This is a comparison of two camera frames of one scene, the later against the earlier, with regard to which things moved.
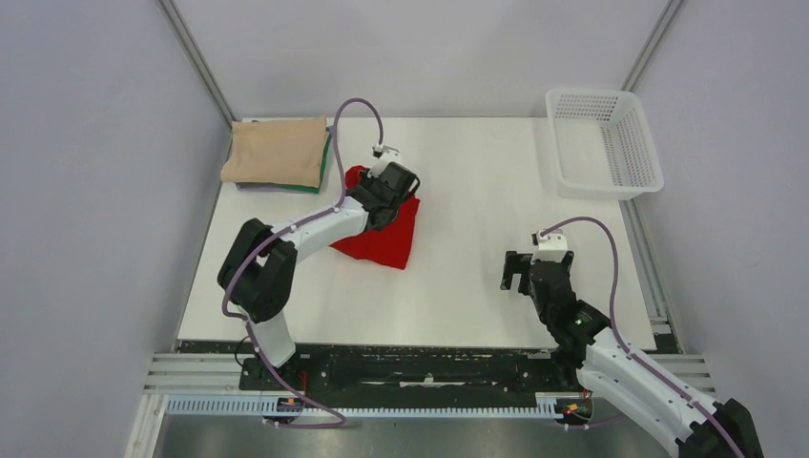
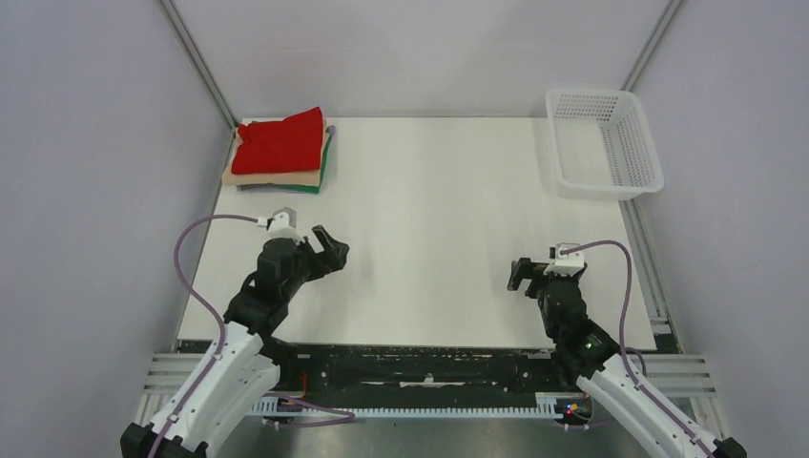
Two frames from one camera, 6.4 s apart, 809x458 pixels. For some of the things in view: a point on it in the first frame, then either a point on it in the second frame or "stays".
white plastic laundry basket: [601, 145] stays
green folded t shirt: [313, 189] stays
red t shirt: [387, 245] -> [291, 144]
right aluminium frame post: [653, 43] stays
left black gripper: [363, 179] -> [331, 259]
